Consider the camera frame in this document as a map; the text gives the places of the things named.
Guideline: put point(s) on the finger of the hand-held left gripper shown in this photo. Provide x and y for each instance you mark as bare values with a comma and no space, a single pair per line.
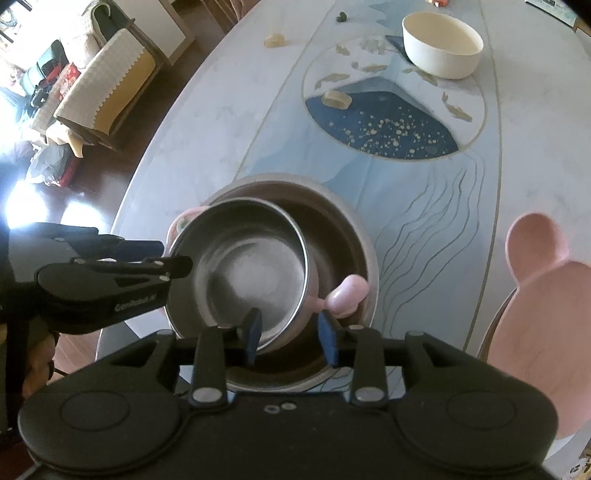
129,249
138,270

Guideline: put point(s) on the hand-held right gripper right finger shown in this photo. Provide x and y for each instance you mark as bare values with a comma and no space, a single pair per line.
326,339

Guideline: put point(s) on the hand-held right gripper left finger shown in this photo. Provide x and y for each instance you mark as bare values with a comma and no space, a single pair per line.
252,339

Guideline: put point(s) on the large steel bowl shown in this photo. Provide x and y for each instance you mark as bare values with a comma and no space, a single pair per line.
341,240

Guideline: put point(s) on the person's left hand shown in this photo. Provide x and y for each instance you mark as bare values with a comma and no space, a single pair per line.
40,360

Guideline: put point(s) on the grey bag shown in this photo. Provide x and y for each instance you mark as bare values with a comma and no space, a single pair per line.
48,164

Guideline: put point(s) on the sofa with cream cover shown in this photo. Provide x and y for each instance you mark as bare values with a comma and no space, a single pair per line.
106,78

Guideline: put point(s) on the dark bag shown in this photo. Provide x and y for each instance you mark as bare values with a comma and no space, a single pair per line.
44,69

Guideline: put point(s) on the small beige oval object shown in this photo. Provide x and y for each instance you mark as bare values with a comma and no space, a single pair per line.
337,99

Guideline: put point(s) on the small yellowish object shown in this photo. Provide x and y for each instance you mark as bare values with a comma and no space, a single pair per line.
275,40

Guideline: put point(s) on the cream bowl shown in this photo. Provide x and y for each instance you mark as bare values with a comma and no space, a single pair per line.
438,50

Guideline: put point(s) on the small dark green object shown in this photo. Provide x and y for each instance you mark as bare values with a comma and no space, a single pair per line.
342,17

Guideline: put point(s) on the small orange toy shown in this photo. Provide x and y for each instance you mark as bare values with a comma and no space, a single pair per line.
438,2

